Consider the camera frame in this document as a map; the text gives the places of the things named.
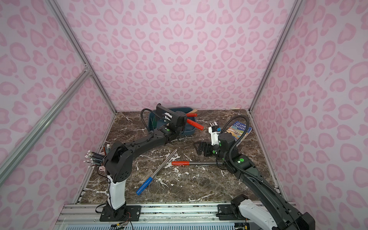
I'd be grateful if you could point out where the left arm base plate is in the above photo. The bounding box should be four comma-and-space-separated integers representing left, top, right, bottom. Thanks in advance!
99, 204, 141, 222

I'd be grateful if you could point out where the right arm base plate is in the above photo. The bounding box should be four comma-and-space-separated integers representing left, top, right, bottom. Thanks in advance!
216, 194, 249, 220

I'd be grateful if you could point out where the black shovel with red grip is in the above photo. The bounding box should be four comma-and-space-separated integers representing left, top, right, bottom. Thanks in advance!
171, 161, 224, 166

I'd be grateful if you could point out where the chrome tool with blue grip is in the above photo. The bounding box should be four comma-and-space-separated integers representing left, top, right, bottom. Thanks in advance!
136, 149, 178, 196

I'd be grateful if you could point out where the aluminium front rail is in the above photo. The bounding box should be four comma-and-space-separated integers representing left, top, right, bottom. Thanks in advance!
54, 201, 264, 230

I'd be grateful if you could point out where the teal plastic storage box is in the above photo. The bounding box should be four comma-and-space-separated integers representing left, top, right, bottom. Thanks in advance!
148, 107, 196, 137

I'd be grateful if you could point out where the green hoe with red grip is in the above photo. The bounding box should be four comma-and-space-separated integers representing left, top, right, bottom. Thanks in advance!
151, 113, 197, 128

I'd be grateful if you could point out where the bundle of pens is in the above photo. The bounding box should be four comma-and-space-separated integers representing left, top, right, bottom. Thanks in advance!
83, 148, 106, 167

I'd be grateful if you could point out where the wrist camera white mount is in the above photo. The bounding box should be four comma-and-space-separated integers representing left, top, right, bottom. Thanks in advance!
208, 125, 221, 146
164, 113, 172, 121

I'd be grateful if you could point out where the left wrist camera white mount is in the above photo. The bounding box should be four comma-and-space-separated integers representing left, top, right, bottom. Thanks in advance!
164, 113, 172, 121

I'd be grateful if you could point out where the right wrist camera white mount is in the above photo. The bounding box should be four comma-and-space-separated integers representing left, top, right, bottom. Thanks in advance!
208, 125, 221, 146

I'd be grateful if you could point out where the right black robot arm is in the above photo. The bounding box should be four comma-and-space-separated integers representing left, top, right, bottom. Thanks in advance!
194, 132, 316, 230

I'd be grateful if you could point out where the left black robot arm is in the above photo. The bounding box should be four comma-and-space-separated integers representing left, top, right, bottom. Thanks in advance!
103, 108, 187, 211

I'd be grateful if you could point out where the blue treehouse paperback book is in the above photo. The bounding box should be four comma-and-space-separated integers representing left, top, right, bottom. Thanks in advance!
226, 121, 253, 142

